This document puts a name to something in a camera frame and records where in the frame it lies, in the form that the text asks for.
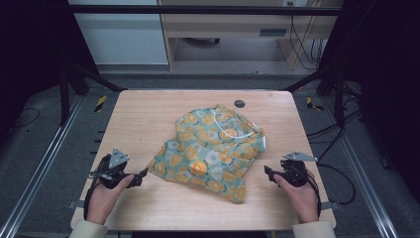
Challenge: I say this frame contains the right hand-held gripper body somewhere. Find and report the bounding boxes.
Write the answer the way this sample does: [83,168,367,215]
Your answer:
[279,151,319,188]

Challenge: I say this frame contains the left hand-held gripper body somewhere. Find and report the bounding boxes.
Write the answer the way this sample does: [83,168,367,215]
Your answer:
[88,147,133,190]

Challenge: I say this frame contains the teal orange floral cloth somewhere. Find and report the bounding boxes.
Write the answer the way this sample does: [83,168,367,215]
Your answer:
[146,103,267,204]

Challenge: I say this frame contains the person's right hand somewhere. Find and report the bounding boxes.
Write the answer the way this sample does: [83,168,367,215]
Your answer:
[272,170,320,225]

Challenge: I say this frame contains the person's left hand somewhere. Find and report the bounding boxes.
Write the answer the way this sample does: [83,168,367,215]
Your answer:
[85,174,136,226]

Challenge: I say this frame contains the black metal stand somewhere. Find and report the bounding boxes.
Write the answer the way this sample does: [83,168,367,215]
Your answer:
[58,62,128,127]
[280,63,348,128]

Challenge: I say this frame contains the white cabinet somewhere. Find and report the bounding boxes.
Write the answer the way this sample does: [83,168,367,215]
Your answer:
[66,0,169,65]

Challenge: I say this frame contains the light wooden desk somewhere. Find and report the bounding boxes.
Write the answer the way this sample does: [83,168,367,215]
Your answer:
[157,0,345,71]

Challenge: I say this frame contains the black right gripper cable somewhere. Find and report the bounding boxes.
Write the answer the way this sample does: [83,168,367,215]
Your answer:
[305,168,323,219]

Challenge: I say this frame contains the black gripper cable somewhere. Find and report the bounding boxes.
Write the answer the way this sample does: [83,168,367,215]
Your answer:
[305,168,323,219]
[82,179,101,221]

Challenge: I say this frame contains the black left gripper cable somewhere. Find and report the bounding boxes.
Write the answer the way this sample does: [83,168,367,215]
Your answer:
[82,179,101,221]

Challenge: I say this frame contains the black floor cables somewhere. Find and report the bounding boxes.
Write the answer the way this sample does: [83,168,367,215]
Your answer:
[306,82,365,206]

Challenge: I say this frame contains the yellow-handled tool left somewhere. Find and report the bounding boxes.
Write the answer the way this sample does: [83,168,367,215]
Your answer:
[94,95,108,114]

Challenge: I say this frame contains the yellow-handled tool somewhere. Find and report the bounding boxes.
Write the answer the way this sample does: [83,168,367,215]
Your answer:
[94,95,108,114]
[305,96,325,112]

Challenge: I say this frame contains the yellow-handled tool right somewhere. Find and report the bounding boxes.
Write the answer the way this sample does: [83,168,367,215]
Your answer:
[305,96,325,112]

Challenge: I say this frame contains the aluminium floor rail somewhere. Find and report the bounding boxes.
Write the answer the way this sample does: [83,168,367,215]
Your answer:
[0,94,85,238]
[321,97,400,238]

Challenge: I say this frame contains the thin black floor cable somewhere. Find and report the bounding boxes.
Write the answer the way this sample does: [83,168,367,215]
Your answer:
[12,106,42,129]

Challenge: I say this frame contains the black hanging cables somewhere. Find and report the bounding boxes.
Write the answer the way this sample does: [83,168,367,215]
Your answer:
[287,1,327,71]

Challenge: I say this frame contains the black horizontal frame bar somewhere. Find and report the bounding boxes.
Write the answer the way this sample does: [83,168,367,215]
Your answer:
[65,4,343,17]

